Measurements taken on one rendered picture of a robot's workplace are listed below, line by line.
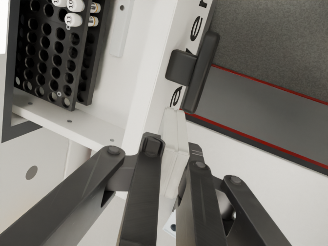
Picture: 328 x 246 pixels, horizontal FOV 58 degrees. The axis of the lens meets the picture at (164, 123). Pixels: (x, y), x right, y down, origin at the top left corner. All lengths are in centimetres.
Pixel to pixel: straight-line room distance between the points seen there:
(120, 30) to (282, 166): 27
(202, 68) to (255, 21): 92
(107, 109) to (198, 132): 14
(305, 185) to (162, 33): 29
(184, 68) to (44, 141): 25
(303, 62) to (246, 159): 77
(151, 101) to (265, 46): 93
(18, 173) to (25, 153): 3
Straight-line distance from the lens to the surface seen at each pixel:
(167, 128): 18
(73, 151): 53
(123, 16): 36
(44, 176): 49
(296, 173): 44
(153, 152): 15
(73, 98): 34
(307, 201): 46
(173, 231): 48
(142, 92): 26
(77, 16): 32
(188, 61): 26
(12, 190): 45
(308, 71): 117
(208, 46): 26
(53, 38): 35
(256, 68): 117
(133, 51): 36
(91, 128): 38
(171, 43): 26
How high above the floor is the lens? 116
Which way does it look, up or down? 63 degrees down
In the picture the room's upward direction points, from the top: 126 degrees counter-clockwise
